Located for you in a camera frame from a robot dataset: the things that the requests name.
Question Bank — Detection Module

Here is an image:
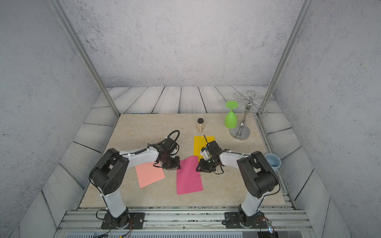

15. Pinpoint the yellow paper sheet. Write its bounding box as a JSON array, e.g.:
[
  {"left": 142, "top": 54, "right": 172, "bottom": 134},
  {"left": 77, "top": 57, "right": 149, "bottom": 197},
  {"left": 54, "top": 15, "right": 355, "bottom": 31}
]
[{"left": 193, "top": 136, "right": 215, "bottom": 160}]

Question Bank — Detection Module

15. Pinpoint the magenta paper sheet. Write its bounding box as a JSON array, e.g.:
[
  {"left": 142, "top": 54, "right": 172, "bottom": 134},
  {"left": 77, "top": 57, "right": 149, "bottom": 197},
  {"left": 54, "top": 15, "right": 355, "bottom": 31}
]
[{"left": 176, "top": 156, "right": 203, "bottom": 195}]

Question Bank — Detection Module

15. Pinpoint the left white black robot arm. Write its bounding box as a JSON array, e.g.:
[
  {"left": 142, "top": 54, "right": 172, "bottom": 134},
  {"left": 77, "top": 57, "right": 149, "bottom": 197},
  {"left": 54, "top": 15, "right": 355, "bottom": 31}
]
[{"left": 88, "top": 130, "right": 181, "bottom": 220}]

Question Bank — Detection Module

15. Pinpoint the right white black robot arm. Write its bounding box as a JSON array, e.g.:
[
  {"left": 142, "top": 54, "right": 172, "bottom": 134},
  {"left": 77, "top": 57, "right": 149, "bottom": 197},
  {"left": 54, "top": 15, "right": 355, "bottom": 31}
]
[{"left": 196, "top": 141, "right": 279, "bottom": 228}]

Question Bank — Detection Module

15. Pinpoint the salmon pink paper sheet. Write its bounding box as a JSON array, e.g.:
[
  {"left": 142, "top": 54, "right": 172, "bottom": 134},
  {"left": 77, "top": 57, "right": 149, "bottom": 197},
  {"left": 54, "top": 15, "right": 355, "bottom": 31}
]
[{"left": 135, "top": 162, "right": 165, "bottom": 188}]

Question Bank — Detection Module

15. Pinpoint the small black-capped bottle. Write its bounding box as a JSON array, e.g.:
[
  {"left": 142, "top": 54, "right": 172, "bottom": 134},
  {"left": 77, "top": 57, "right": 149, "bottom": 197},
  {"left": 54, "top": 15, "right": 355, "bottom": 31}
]
[{"left": 196, "top": 118, "right": 205, "bottom": 132}]

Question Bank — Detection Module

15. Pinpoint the chrome glass holder stand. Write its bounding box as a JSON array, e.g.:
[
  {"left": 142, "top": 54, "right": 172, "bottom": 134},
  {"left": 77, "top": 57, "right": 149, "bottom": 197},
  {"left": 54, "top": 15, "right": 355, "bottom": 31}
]
[{"left": 230, "top": 90, "right": 268, "bottom": 141}]

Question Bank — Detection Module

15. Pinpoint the green plastic wine glass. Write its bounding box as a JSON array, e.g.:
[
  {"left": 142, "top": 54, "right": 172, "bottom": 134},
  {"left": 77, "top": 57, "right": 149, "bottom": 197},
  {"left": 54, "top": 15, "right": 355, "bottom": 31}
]
[{"left": 224, "top": 101, "right": 239, "bottom": 129}]

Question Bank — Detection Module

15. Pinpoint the light blue cup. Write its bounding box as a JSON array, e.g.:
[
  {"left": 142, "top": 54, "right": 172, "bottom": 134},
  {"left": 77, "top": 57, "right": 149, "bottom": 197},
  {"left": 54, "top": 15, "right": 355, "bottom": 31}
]
[{"left": 265, "top": 153, "right": 281, "bottom": 173}]

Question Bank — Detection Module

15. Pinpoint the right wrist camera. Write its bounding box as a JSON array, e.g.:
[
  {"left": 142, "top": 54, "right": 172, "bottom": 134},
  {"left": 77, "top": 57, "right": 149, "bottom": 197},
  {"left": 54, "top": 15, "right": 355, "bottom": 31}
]
[{"left": 200, "top": 147, "right": 211, "bottom": 160}]

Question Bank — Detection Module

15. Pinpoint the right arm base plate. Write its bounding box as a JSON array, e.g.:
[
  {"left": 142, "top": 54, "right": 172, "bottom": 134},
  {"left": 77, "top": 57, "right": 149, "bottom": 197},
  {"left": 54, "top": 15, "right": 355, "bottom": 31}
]
[{"left": 222, "top": 212, "right": 268, "bottom": 229}]

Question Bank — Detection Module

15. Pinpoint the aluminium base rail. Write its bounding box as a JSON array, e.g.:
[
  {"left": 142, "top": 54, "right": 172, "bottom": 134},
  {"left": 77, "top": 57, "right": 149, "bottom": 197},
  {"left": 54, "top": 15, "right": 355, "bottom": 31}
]
[{"left": 54, "top": 206, "right": 316, "bottom": 238}]

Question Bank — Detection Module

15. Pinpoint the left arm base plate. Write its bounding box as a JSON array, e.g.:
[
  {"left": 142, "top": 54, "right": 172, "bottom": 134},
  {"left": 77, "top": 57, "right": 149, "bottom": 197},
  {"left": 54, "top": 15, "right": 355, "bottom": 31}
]
[{"left": 101, "top": 211, "right": 145, "bottom": 230}]

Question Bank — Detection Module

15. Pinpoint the right aluminium frame post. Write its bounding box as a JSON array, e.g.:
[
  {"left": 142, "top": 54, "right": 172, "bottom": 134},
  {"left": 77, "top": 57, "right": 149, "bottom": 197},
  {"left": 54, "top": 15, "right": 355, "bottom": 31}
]
[{"left": 257, "top": 0, "right": 314, "bottom": 117}]

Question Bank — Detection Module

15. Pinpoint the aluminium frame post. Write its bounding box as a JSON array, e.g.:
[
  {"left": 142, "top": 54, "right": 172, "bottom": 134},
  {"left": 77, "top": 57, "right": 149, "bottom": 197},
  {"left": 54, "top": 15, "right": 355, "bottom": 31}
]
[
  {"left": 257, "top": 0, "right": 314, "bottom": 117},
  {"left": 48, "top": 0, "right": 121, "bottom": 118}
]

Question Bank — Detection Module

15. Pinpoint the left aluminium frame post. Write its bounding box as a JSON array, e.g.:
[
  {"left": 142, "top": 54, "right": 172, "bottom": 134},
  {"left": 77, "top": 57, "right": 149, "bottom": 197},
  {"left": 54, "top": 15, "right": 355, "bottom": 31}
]
[{"left": 48, "top": 0, "right": 121, "bottom": 118}]

